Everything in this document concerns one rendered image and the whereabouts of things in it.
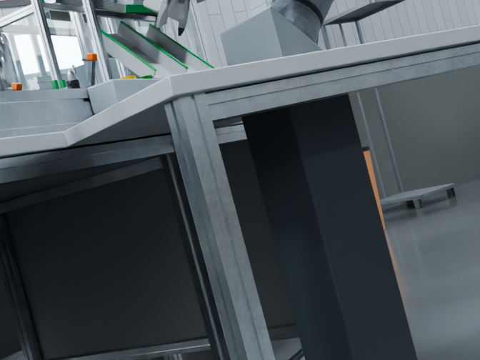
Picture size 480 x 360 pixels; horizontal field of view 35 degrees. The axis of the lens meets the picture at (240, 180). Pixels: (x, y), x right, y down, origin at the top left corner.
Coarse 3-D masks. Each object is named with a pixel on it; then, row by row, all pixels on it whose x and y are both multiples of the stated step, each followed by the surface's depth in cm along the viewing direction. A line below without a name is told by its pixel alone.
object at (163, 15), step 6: (144, 0) 159; (150, 0) 159; (156, 0) 159; (174, 0) 160; (144, 6) 159; (150, 6) 158; (156, 6) 158; (162, 6) 157; (168, 6) 157; (156, 12) 158; (162, 12) 157; (168, 12) 158; (162, 18) 157; (156, 24) 157; (162, 24) 158
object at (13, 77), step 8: (0, 32) 282; (0, 40) 272; (8, 40) 277; (0, 48) 271; (8, 48) 274; (0, 56) 271; (8, 56) 273; (0, 64) 270; (8, 64) 272; (0, 72) 270; (8, 72) 272; (16, 72) 277; (0, 80) 270; (8, 80) 271; (16, 80) 275; (0, 88) 270
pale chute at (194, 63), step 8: (152, 24) 233; (152, 32) 233; (160, 32) 231; (152, 40) 233; (160, 40) 231; (168, 40) 229; (168, 48) 230; (176, 48) 228; (184, 48) 226; (176, 56) 228; (184, 56) 227; (192, 56) 225; (192, 64) 225; (200, 64) 223; (208, 64) 222
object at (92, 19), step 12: (36, 0) 212; (84, 0) 204; (36, 12) 212; (96, 24) 205; (108, 24) 241; (48, 36) 213; (96, 36) 204; (48, 48) 212; (96, 48) 204; (48, 60) 213; (108, 60) 205; (60, 72) 214; (108, 72) 204; (120, 72) 241
